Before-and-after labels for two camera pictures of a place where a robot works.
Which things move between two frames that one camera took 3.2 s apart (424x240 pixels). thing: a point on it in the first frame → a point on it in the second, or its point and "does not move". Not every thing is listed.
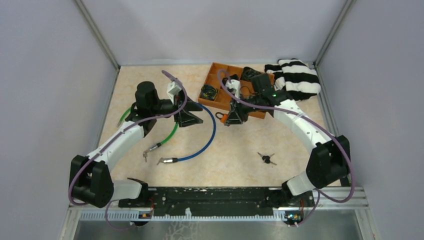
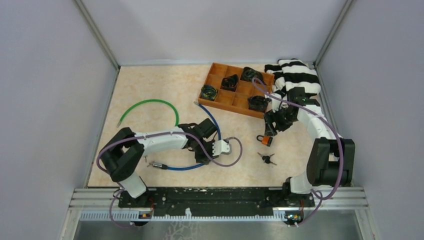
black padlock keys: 266,159 does not move
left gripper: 184,117 → 200,159
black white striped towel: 300,81 does not move
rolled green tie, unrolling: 247,73 does not move
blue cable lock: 173,160 → 160,165
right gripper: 236,115 → 270,117
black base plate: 217,201 does not move
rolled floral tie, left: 208,91 does not move
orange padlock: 225,117 → 266,140
